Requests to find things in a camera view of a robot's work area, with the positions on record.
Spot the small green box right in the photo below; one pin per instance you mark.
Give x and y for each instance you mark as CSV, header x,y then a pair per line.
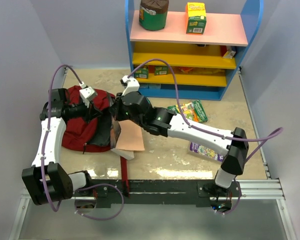
x,y
161,70

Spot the orange green box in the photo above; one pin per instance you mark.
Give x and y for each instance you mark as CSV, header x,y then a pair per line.
x,y
196,18

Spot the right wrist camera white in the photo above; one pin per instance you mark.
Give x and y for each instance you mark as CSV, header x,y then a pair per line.
x,y
130,84

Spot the dark tale of two cities book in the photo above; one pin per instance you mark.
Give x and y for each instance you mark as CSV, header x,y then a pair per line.
x,y
126,138

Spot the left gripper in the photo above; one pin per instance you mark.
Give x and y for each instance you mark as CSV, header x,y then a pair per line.
x,y
90,113

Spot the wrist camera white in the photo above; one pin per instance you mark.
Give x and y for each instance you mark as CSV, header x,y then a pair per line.
x,y
87,93
130,84

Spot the red backpack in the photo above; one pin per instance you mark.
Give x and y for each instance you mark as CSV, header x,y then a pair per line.
x,y
92,136

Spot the green brown canister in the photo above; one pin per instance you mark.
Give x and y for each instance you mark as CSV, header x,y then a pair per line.
x,y
153,14

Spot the blue colourful shelf unit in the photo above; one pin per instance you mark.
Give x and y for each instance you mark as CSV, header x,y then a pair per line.
x,y
172,47

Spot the green treehouse book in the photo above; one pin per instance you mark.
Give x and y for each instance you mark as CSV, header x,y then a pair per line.
x,y
194,111

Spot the small green box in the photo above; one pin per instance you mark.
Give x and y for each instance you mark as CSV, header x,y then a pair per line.
x,y
161,70
142,73

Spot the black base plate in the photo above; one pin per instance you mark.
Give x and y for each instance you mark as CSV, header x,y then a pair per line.
x,y
199,193

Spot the orange snack packet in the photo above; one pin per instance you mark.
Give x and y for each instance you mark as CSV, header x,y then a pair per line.
x,y
184,69

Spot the red white small box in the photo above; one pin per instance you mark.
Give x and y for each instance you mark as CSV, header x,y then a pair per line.
x,y
228,54

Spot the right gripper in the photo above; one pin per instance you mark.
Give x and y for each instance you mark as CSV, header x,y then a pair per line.
x,y
115,109

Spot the small green box left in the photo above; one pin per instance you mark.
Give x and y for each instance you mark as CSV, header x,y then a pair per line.
x,y
142,73

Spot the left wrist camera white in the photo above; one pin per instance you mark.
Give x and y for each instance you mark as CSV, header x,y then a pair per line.
x,y
87,93

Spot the purple treehouse book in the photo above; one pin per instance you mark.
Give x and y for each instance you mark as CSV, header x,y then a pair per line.
x,y
204,152

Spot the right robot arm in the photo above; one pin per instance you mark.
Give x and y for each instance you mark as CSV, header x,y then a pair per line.
x,y
232,145

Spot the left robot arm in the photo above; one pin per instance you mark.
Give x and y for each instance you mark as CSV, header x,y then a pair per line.
x,y
46,181

